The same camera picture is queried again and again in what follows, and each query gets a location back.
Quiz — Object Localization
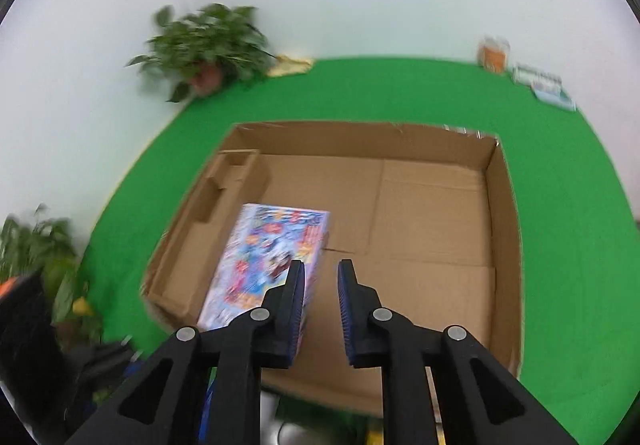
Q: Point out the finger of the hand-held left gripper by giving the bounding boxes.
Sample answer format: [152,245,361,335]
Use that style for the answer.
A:
[80,336,147,387]

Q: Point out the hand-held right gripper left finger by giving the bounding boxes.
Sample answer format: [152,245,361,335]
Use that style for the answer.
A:
[65,259,306,445]

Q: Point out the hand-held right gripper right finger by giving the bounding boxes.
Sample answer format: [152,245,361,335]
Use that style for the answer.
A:
[337,258,576,445]

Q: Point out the colourful printed toy box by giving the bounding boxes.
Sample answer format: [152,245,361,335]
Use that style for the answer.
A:
[196,203,332,357]

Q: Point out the shallow cardboard box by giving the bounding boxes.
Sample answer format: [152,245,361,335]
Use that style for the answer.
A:
[140,121,525,418]

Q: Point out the leafy green plant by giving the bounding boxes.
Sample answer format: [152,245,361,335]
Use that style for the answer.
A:
[0,204,103,341]

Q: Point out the white crumpled object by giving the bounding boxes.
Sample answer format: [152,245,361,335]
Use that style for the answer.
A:
[260,392,302,445]

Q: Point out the yellow cloth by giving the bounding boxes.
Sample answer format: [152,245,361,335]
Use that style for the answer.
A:
[267,54,315,77]

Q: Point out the potted green plant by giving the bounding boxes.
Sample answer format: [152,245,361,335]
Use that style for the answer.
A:
[126,2,277,103]

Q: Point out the orange jar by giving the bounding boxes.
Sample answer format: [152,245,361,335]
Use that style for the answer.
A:
[477,36,511,74]

